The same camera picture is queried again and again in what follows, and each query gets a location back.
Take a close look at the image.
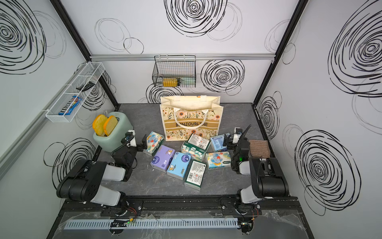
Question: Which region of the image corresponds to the green white tissue pack under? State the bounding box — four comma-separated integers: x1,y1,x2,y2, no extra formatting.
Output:
181,141,206,162

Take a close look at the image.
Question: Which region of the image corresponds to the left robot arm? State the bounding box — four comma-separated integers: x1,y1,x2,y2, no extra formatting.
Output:
56,130,148,208

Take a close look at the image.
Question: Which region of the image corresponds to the blue labelled tissue pack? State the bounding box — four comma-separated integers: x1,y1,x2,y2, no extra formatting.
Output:
210,133,229,152

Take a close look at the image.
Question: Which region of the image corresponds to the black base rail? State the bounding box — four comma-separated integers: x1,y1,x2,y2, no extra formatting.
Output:
59,195,302,217

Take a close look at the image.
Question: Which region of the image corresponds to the blue candy packet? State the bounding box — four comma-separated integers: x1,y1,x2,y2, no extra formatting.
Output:
58,96,82,116

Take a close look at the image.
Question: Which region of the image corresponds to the black remote on shelf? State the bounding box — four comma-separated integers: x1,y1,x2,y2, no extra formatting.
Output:
76,82,95,92

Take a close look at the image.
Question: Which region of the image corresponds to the left yellow toast slice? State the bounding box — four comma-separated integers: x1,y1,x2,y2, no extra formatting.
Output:
92,115,108,136

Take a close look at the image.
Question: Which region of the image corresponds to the floral tissue pack left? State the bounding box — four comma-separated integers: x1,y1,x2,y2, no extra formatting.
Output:
143,131,164,156

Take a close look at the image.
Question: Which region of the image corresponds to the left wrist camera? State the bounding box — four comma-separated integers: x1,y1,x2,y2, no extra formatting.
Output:
124,130,135,143

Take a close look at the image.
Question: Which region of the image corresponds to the grey slotted cable duct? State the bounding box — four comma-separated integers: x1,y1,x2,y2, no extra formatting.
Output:
64,218,240,230

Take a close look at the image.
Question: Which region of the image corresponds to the right yellow toast slice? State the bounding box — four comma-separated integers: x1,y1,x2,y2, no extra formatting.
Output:
103,116,118,136

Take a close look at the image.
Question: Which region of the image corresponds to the floral canvas tote bag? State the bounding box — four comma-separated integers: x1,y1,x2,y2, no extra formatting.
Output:
160,95,224,141

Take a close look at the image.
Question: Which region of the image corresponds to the floral tissue pack right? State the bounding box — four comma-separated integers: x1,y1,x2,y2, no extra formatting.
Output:
206,151,231,170

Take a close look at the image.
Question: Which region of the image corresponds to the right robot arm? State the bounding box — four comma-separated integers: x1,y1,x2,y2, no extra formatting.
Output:
223,126,289,204

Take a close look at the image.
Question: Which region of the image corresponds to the yellow toast slice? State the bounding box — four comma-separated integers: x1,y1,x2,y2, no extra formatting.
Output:
103,116,118,136
92,115,108,136

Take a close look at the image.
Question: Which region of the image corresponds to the purple tissue pack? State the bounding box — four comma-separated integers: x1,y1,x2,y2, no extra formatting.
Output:
150,145,176,173

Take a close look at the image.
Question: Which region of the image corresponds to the green item in basket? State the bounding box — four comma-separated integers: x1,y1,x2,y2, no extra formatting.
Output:
179,77,196,88

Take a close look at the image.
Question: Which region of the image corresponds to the green white tissue pack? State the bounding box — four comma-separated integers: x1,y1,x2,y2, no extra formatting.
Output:
187,133,210,152

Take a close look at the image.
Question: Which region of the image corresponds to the mint green toaster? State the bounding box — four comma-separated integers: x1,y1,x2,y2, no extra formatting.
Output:
93,112,133,152

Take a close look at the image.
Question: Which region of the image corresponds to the white wire wall shelf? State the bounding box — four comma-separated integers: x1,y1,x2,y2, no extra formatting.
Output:
45,62,105,123

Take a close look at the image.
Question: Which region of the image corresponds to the floral tissue pack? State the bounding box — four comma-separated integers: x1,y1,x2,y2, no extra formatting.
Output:
206,151,231,170
143,131,164,156

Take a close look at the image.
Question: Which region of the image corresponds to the black wire wall basket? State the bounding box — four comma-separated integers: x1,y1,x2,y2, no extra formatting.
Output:
152,55,197,87

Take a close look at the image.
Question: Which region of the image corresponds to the light blue tissue pack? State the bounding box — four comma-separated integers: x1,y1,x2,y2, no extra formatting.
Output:
166,151,192,180

